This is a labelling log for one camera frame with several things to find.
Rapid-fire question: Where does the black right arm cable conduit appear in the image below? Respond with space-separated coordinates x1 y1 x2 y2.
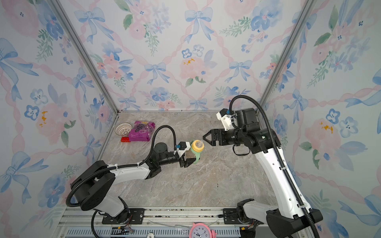
229 95 320 238

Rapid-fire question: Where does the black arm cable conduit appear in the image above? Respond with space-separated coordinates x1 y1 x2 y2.
229 95 320 238
65 125 178 238

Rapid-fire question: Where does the pink alarm clock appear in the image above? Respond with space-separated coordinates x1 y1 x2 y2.
189 223 216 238

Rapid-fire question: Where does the aluminium corner post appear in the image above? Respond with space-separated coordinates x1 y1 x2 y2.
260 0 316 109
47 0 119 115

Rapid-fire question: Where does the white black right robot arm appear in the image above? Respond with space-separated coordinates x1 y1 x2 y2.
203 109 323 238

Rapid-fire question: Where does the white mesh basket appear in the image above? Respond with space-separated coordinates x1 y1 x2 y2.
115 123 133 136

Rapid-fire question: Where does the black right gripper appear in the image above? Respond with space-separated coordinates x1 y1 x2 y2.
204 128 246 146

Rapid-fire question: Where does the aluminium corner post left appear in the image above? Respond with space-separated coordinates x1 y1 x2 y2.
47 0 119 115

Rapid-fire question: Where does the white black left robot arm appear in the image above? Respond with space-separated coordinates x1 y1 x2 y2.
66 140 204 224

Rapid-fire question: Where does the green bottle handle ring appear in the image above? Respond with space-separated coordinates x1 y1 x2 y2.
190 150 203 165

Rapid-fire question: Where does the aluminium corner post right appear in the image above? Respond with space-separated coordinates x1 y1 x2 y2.
260 0 316 109

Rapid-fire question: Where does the yellow screw collar with straw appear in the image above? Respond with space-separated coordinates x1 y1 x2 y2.
191 140 204 153

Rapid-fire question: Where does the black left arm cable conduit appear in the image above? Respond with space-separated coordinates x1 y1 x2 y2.
65 125 178 238

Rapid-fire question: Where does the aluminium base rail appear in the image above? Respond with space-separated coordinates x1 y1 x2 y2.
53 207 274 238

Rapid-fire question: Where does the red toy brick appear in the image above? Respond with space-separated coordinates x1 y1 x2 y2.
121 137 130 143

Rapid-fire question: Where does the amber baby bottle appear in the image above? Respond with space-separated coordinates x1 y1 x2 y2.
185 150 195 160

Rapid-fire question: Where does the purple snack bag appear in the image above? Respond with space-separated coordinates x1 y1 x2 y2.
129 121 156 142

